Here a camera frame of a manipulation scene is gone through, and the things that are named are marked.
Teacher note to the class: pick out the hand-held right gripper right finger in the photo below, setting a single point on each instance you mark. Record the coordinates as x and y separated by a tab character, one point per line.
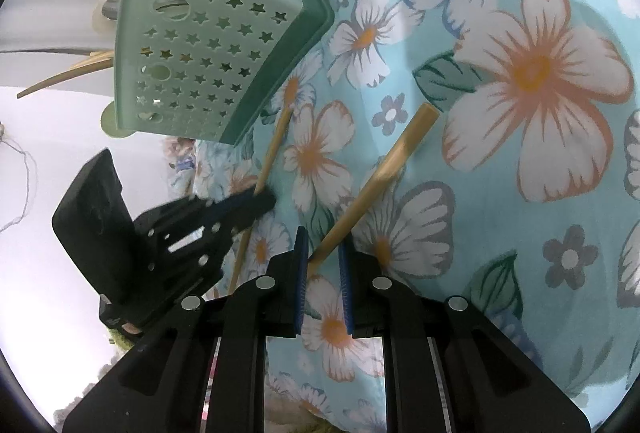
345	288

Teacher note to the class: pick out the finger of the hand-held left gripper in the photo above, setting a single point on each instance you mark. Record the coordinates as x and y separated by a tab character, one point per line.
210	243
240	202

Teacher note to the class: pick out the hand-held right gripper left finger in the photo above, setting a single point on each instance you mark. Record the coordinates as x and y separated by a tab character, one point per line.
300	283

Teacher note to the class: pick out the single bamboo chopstick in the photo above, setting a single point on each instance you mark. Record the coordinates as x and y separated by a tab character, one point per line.
275	148
380	173

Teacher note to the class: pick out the large white rice paddle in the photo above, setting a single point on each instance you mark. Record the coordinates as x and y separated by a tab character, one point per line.
107	120

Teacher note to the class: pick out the green star-cut utensil holder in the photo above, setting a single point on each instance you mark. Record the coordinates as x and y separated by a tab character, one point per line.
200	63

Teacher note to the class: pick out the small white rice paddle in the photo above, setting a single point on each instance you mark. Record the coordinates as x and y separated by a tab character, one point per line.
99	24

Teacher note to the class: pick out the large metal spoon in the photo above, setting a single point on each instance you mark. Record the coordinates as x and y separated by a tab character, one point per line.
112	5

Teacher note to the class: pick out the blue floral cloth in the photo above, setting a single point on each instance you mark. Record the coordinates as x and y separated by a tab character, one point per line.
500	238

